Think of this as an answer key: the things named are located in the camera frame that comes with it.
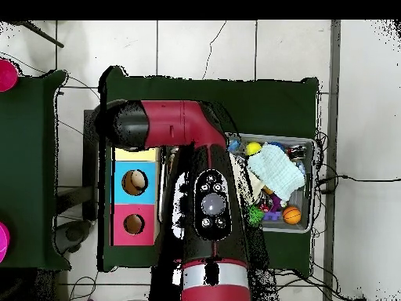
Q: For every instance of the cream knitted cloth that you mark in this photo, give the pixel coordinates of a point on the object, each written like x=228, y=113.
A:
x=255, y=183

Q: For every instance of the mint knitted cloth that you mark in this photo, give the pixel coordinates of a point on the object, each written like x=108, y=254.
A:
x=275, y=171

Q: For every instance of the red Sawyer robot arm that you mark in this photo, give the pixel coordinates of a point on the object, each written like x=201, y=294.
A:
x=169, y=122

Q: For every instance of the wooden box with three holes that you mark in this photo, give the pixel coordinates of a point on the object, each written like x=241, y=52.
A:
x=147, y=232

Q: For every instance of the silver mesh bin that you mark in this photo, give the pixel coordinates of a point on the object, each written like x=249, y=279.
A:
x=300, y=200

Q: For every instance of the yellow ball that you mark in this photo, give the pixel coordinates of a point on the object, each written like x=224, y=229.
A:
x=253, y=148

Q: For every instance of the green spiky ball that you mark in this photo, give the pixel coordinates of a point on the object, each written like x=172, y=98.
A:
x=255, y=215

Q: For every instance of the dark green tablecloth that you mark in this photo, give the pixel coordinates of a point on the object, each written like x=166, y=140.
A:
x=266, y=103

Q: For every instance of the small orange basketball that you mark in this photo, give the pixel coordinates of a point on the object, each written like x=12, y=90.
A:
x=292, y=215

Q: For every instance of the grey rounded floor object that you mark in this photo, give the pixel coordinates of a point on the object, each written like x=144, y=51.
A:
x=73, y=235

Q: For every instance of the dark green side table cloth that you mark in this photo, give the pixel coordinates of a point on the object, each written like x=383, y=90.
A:
x=28, y=156

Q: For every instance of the black rod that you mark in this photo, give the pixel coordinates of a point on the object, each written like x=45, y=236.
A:
x=44, y=34

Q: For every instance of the pink ball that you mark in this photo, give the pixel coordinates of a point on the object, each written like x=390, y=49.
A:
x=3, y=241

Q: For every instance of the dark pink round object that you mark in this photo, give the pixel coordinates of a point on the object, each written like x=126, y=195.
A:
x=7, y=75

